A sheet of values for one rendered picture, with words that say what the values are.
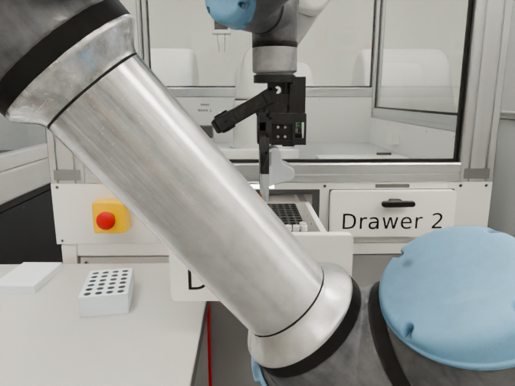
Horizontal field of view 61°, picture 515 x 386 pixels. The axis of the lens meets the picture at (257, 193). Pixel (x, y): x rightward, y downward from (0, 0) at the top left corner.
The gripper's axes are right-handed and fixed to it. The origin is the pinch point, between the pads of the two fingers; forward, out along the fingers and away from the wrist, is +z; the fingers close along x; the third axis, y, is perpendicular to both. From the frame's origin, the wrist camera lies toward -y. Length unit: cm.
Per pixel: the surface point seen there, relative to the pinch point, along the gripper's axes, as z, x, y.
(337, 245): 6.4, -10.8, 11.5
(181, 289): 13.6, -10.8, -13.3
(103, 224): 10.4, 15.6, -33.7
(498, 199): 50, 199, 160
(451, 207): 9, 21, 44
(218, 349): 46, 24, -11
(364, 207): 8.7, 21.2, 24.2
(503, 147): 16, 200, 161
